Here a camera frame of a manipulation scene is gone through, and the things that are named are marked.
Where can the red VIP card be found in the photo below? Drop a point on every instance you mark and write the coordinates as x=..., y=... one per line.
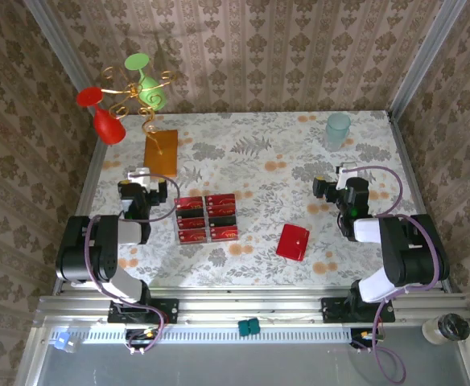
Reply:
x=188, y=202
x=221, y=209
x=220, y=199
x=192, y=236
x=190, y=223
x=223, y=233

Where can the clear acrylic card stand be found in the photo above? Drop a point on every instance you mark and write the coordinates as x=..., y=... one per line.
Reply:
x=205, y=225

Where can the red card holder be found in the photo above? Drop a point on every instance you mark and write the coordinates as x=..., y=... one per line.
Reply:
x=292, y=242

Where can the black VIP card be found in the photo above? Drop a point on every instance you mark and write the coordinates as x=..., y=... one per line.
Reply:
x=186, y=213
x=222, y=221

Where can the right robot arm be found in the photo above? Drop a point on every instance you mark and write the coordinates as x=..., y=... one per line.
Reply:
x=412, y=257

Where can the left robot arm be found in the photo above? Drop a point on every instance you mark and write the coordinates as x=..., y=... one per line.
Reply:
x=98, y=249

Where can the pale blue plastic cup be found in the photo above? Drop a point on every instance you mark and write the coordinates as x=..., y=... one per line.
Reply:
x=336, y=130

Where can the red plastic wine glass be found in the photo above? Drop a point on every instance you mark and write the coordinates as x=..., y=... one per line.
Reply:
x=108, y=126

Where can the floral patterned tablecloth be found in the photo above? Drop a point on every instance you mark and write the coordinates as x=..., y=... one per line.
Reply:
x=259, y=132

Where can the green plastic wine glass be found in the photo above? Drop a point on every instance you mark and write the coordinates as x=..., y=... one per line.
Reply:
x=152, y=94

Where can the black power connector yellow plug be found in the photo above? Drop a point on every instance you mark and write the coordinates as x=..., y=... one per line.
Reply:
x=357, y=342
x=138, y=339

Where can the clear jar black lid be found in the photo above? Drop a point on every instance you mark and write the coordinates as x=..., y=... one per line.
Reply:
x=446, y=327

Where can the teal connector block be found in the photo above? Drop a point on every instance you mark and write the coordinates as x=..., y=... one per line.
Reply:
x=249, y=327

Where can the blue and white plug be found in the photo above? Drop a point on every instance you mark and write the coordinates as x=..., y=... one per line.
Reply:
x=64, y=342

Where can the grey metal panel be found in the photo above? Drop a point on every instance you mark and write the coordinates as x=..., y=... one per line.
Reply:
x=239, y=366

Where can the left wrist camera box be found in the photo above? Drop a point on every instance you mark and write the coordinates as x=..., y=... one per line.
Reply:
x=138, y=174

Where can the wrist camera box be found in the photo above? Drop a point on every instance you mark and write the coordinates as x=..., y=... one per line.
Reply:
x=138, y=174
x=343, y=173

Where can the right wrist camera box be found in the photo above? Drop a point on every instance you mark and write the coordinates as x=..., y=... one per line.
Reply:
x=343, y=173

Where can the aluminium table side rail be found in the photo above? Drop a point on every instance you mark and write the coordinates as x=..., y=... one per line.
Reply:
x=90, y=181
x=409, y=161

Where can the aluminium front rail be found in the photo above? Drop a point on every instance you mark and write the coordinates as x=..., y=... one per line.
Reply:
x=239, y=307

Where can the aluminium frame post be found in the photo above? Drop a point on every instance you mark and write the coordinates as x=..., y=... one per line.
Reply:
x=426, y=56
x=56, y=40

